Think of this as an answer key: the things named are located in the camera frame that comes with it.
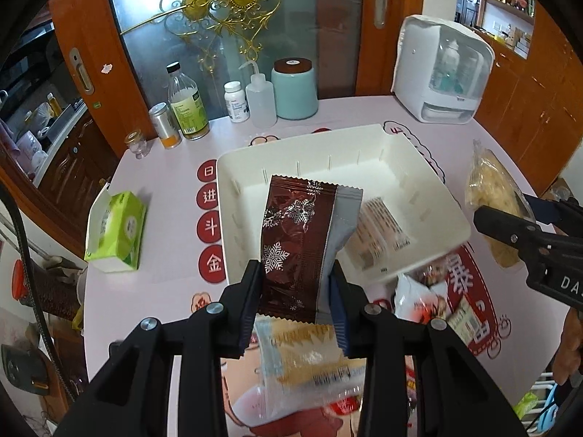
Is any teal canister brown lid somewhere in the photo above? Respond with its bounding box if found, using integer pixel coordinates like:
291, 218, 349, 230
272, 58, 320, 120

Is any green tissue box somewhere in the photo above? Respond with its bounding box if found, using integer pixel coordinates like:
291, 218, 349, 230
84, 182, 147, 274

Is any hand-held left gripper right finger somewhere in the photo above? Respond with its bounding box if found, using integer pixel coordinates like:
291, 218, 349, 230
328, 261, 529, 437

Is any brown snowflake snack packet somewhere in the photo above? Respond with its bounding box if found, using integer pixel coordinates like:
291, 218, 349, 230
256, 174, 365, 326

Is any beige labelled snack packet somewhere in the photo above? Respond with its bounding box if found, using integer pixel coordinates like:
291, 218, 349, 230
341, 197, 411, 269

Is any clear bag of yellow crackers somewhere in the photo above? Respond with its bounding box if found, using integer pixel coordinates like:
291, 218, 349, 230
465, 141, 535, 268

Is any pink printed tablecloth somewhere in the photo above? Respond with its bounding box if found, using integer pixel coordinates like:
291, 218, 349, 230
75, 95, 554, 437

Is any white pill bottle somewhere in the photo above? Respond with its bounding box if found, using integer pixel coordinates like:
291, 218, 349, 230
223, 81, 251, 123

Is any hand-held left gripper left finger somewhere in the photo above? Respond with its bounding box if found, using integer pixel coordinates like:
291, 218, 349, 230
52, 259, 265, 437

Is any clear bag of nuts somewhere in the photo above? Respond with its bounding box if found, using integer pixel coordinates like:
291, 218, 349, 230
412, 261, 451, 285

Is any white plastic bin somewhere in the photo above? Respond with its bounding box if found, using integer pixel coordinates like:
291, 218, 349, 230
215, 123, 472, 285

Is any white wire rack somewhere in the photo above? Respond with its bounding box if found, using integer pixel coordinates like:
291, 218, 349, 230
524, 371, 572, 437

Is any clear squeeze wash bottle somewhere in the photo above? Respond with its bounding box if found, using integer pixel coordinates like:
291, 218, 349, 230
238, 60, 278, 129

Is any red plastic item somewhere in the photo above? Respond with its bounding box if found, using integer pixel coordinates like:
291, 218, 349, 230
13, 259, 31, 302

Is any red white snack bag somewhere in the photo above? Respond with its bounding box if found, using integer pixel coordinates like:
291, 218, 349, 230
392, 273, 456, 328

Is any glass bottle green label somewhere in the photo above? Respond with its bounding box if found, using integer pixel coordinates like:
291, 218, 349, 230
166, 61, 211, 142

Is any clear bottle teal ring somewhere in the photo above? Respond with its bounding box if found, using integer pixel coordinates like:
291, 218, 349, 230
432, 39, 462, 92

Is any blue plastic item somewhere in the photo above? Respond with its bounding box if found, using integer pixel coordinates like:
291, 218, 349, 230
539, 387, 566, 434

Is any small glass jar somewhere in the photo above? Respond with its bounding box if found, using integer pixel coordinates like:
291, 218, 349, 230
124, 130, 149, 160

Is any metal can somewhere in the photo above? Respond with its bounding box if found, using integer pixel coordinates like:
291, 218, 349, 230
149, 102, 184, 149

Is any white countertop sterilizer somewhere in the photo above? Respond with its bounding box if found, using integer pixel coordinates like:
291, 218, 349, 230
391, 15, 496, 125

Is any wooden wall shelf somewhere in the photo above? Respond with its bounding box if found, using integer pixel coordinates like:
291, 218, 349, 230
471, 0, 539, 61

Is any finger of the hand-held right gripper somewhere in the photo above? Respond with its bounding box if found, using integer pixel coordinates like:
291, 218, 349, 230
473, 205, 554, 283
521, 193, 583, 237

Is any person's right hand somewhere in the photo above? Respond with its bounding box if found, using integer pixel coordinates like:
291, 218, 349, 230
552, 310, 583, 385

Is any wooden cabinet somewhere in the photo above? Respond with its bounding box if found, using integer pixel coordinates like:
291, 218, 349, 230
474, 4, 583, 197

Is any blue clear snack packet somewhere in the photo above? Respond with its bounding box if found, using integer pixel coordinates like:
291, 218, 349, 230
253, 316, 367, 420

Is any green label snack packet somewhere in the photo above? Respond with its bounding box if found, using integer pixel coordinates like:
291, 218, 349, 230
449, 298, 481, 344

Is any wooden door gold ornament glass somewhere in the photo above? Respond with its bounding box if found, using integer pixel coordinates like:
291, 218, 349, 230
48, 0, 365, 146

